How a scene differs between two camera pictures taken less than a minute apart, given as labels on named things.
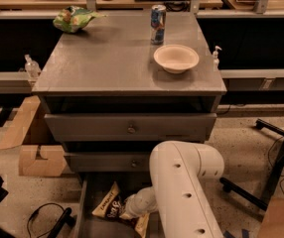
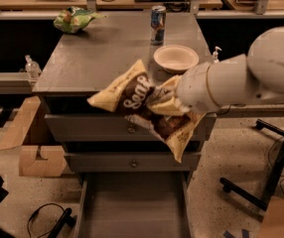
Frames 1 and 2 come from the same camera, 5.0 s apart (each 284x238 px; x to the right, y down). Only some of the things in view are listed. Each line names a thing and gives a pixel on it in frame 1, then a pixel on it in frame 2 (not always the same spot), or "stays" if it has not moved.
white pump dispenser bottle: x=215 y=59 stays
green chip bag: x=73 y=19 stays
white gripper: x=138 y=204 → x=194 y=89
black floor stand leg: x=66 y=218 stays
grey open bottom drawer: x=92 y=185 stays
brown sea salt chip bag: x=110 y=205 → x=130 y=94
